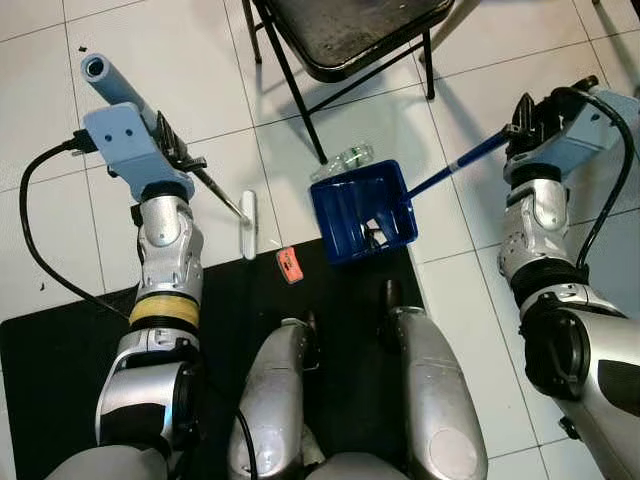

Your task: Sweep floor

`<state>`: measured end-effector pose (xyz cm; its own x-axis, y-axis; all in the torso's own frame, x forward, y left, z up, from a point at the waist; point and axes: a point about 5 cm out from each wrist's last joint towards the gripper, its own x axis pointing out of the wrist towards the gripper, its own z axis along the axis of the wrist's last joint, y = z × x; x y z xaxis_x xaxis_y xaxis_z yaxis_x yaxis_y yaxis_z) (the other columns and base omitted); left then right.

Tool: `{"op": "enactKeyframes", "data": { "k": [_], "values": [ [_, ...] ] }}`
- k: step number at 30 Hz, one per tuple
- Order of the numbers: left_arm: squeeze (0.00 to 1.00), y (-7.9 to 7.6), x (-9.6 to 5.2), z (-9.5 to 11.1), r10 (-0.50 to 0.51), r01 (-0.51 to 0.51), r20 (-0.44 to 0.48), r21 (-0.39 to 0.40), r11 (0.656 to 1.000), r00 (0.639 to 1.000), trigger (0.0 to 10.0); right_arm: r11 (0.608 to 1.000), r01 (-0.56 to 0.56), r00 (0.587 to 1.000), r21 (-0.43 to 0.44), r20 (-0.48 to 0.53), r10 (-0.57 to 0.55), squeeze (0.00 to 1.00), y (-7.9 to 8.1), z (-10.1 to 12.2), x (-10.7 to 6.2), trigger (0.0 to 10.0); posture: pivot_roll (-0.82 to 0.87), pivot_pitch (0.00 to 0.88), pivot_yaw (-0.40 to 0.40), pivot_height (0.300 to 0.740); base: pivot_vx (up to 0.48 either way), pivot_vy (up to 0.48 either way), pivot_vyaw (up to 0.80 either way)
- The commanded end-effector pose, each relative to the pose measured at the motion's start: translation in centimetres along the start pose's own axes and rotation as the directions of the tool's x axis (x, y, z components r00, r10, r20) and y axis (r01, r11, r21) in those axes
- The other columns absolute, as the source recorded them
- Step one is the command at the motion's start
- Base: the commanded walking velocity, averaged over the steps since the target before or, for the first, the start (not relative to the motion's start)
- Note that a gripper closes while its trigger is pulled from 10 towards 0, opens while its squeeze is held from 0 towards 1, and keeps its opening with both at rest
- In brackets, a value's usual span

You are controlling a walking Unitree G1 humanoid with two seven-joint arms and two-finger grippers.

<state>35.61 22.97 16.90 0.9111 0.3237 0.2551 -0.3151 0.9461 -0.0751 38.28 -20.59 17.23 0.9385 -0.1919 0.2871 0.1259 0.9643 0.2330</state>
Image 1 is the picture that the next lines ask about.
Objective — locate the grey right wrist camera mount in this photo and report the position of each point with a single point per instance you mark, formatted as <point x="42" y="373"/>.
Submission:
<point x="590" y="135"/>

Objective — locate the silver robot leg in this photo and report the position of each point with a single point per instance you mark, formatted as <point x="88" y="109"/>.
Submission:
<point x="435" y="400"/>
<point x="275" y="390"/>

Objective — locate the black floor mat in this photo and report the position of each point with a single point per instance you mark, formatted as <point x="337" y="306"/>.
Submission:
<point x="60" y="370"/>

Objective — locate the clear plastic bottle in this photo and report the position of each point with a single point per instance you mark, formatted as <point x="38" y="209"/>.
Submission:
<point x="350" y="158"/>

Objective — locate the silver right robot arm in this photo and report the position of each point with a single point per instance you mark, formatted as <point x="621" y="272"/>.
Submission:
<point x="535" y="220"/>

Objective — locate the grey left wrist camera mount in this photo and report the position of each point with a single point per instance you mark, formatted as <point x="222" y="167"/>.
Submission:
<point x="125" y="140"/>

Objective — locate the black folding chair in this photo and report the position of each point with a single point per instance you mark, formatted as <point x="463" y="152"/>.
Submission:
<point x="350" y="35"/>

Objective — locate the silver left robot leg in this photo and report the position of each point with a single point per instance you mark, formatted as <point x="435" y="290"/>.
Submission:
<point x="275" y="390"/>

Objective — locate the silver right robot leg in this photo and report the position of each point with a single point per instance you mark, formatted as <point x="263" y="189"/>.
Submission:
<point x="435" y="400"/>

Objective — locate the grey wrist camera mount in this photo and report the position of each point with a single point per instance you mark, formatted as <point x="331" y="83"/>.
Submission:
<point x="125" y="140"/>
<point x="590" y="135"/>

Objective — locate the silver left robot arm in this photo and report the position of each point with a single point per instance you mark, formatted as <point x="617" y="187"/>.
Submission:
<point x="168" y="250"/>

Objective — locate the small orange scrap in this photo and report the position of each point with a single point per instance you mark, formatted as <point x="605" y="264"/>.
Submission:
<point x="290" y="265"/>

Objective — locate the small white scrap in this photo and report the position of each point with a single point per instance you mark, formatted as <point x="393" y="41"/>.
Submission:
<point x="385" y="222"/>

